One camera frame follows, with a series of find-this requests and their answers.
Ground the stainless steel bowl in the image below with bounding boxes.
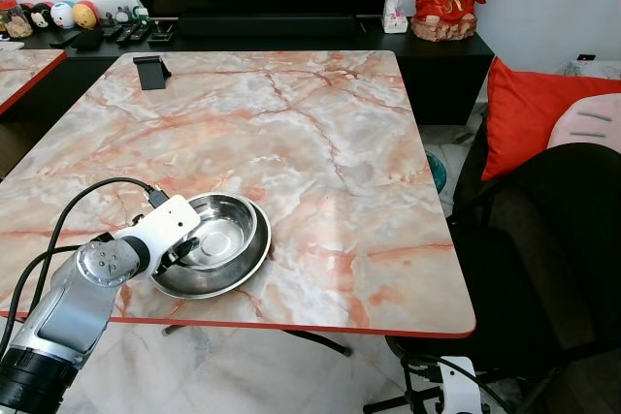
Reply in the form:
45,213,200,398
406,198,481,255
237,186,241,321
150,193,274,300

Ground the black phone stand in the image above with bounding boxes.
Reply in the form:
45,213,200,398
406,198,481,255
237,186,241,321
133,54,173,91

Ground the black office chair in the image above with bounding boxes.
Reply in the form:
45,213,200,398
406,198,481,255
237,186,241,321
364,123,621,414

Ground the pink cushion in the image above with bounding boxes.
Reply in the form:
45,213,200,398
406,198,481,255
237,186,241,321
548,94,621,151

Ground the black pouch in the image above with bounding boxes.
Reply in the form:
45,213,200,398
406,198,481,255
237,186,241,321
73,31,106,52

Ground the black soundbar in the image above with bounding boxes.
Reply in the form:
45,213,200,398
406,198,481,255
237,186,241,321
178,15,360,39

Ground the yellow plush ball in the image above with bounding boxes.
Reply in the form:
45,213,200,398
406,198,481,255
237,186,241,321
73,0,99,29

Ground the teal bin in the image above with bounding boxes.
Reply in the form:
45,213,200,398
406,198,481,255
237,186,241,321
427,152,449,195

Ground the white and blue plush ball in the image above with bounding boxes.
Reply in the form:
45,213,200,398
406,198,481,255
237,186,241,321
50,0,77,29

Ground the red cushion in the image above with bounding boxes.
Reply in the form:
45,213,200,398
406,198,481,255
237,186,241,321
482,57,621,182

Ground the black and white plush ball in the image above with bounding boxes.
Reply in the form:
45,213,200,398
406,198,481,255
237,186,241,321
27,2,54,30

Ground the white tissue box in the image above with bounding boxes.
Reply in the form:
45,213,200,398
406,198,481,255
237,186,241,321
381,0,409,34

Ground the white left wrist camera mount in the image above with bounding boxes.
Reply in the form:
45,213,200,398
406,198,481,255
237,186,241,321
124,195,203,279

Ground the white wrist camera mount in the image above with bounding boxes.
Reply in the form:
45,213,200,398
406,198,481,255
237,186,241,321
437,356,488,414
124,195,203,279

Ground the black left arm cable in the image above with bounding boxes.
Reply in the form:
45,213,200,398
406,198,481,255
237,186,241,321
0,177,172,357

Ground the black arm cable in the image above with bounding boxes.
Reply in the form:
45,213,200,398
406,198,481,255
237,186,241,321
0,177,172,357
406,353,507,414

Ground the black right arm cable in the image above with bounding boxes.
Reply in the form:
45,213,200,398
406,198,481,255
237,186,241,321
406,353,507,414

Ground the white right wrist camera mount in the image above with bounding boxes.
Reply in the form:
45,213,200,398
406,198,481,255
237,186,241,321
437,356,488,414

